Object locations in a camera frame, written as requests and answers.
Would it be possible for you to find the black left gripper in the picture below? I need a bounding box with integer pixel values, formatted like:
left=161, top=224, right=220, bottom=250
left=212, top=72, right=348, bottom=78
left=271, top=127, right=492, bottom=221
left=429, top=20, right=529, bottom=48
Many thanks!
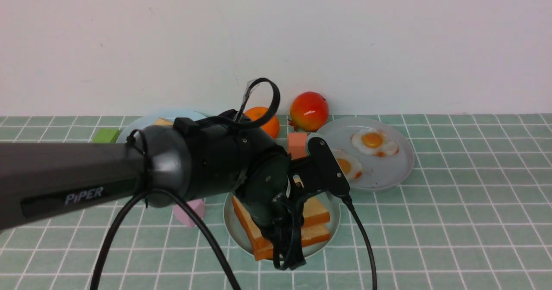
left=235, top=154, right=306, bottom=271

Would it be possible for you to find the toast slice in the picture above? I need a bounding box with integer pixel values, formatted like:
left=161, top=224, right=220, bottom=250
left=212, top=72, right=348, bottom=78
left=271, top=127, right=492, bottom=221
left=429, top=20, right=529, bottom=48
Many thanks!
left=152, top=118, right=173, bottom=127
left=229, top=195, right=331, bottom=247
left=252, top=224, right=330, bottom=261

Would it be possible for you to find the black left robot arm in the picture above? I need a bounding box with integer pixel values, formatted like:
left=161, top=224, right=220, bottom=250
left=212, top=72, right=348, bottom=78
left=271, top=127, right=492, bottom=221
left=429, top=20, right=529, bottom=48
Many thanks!
left=0, top=110, right=306, bottom=271

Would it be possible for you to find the teal centre plate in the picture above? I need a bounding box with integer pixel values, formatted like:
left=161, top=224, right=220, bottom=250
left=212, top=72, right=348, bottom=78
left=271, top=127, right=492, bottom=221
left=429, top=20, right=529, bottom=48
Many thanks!
left=223, top=193, right=341, bottom=261

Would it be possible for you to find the salmon foam cube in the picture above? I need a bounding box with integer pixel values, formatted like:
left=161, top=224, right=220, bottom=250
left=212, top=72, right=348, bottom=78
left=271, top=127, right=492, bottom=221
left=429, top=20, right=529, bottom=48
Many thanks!
left=287, top=132, right=308, bottom=160

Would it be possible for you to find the pink foam cube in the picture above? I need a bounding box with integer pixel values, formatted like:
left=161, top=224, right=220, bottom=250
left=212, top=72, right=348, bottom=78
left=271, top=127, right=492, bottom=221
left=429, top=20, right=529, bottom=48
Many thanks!
left=172, top=199, right=206, bottom=227

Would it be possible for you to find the left fried egg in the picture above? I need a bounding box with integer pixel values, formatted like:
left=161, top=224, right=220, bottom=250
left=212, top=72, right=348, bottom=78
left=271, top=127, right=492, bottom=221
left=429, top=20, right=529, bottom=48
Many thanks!
left=331, top=149, right=363, bottom=182

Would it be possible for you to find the fried egg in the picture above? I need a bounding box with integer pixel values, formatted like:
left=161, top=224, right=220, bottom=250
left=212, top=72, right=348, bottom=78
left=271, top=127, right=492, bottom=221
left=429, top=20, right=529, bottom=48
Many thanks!
left=350, top=129, right=400, bottom=158
left=331, top=149, right=363, bottom=182

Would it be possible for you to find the orange fruit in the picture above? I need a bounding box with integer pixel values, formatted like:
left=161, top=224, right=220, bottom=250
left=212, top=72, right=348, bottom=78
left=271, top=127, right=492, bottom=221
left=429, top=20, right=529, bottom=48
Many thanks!
left=245, top=106, right=280, bottom=139

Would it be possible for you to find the grey egg plate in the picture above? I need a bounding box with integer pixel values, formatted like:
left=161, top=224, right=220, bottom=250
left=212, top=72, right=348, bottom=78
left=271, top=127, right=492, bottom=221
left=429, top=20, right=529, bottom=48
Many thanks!
left=315, top=117, right=414, bottom=190

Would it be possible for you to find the red pomegranate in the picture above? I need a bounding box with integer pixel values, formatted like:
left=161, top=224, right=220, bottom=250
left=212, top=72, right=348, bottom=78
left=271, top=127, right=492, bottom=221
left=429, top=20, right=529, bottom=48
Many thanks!
left=288, top=91, right=329, bottom=132

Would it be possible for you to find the right fried egg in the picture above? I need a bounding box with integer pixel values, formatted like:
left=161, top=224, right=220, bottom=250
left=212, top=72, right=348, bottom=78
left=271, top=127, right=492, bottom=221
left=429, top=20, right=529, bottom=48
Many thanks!
left=350, top=129, right=400, bottom=158

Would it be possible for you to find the light blue bread plate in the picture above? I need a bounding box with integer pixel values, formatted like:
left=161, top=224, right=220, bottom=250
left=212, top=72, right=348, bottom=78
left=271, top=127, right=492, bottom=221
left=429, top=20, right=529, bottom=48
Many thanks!
left=116, top=108, right=205, bottom=144

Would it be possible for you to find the green checkered tablecloth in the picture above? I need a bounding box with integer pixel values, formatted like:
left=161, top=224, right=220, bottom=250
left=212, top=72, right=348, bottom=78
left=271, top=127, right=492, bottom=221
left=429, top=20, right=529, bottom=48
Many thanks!
left=0, top=114, right=552, bottom=290

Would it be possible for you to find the green foam cube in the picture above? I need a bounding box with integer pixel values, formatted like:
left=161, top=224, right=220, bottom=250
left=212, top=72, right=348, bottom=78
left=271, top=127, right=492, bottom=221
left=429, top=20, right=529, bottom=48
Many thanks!
left=91, top=128, right=120, bottom=144

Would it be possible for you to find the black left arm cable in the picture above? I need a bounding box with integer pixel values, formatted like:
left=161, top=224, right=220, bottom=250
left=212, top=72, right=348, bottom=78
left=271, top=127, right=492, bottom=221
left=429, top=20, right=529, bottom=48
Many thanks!
left=88, top=78, right=378, bottom=290

